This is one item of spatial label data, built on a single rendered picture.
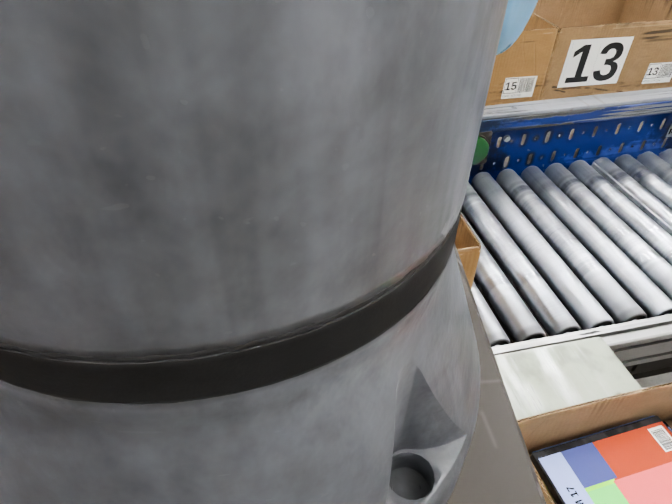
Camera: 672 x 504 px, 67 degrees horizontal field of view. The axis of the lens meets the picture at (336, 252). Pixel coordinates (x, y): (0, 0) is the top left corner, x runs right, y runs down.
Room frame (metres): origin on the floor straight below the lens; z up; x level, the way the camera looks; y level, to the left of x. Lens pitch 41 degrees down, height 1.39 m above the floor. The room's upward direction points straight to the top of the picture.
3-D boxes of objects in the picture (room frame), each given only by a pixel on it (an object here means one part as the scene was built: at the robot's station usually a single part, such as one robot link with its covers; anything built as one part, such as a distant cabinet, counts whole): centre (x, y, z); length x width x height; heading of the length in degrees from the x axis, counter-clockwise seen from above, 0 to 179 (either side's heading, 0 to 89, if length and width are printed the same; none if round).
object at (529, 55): (1.25, -0.26, 0.96); 0.39 x 0.29 x 0.17; 103
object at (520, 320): (0.78, -0.28, 0.72); 0.52 x 0.05 x 0.05; 12
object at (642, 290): (0.84, -0.53, 0.72); 0.52 x 0.05 x 0.05; 12
